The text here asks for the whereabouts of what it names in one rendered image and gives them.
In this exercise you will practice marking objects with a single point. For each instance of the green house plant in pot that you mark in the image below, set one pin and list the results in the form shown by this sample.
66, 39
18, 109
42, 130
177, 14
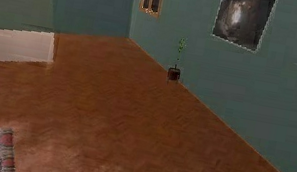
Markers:
174, 73

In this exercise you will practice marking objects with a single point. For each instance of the dark framed wall picture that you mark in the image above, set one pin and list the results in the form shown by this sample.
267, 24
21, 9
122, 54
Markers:
243, 20

